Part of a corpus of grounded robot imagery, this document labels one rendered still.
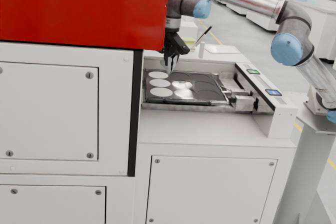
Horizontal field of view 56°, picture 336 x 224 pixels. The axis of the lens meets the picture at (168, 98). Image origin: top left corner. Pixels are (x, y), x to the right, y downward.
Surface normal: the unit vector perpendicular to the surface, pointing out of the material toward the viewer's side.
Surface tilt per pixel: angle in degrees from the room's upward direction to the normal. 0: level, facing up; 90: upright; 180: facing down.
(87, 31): 90
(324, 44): 90
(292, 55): 121
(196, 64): 90
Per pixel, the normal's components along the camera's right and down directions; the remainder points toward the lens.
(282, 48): -0.52, 0.73
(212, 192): 0.09, 0.41
